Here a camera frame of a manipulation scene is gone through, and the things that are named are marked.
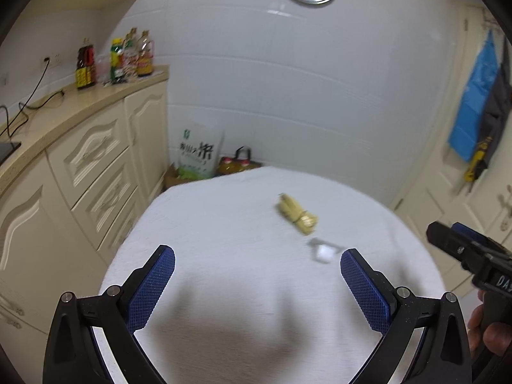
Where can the white towel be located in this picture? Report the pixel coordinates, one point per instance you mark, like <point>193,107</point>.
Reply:
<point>240,288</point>

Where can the black cooktop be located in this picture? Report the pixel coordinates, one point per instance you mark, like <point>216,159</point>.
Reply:
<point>8,152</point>

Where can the cream panel door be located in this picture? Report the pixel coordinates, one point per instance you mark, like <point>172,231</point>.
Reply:
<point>432,192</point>

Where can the white wall socket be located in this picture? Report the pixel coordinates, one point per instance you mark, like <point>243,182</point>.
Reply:
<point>51,59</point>

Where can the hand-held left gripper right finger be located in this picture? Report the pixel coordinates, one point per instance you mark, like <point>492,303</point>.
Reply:
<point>364,288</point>

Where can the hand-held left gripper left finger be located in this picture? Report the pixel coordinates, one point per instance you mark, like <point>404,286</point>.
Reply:
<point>154,284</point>

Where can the cream base cabinet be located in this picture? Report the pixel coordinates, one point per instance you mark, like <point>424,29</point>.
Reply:
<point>92,156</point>

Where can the grey hanging cloth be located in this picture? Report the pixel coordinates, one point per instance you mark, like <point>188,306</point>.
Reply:
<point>496,104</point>

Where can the yellow cloth bundle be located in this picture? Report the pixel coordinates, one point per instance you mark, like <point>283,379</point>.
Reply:
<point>298,216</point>

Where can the white rice bag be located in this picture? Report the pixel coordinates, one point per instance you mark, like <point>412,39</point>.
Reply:
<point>200,156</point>

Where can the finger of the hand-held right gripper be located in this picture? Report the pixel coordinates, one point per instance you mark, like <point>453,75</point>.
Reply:
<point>470,234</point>
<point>448,240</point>

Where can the person's right hand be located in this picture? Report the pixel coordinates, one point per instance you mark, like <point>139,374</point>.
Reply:
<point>500,338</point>

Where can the green yellow bottle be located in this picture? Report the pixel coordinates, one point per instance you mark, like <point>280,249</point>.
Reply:
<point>117,62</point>

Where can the blue plastic apron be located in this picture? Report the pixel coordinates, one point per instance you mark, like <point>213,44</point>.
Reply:
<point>474,100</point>

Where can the dark soy sauce bottle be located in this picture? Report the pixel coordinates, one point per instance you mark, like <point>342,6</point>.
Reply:
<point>86,68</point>

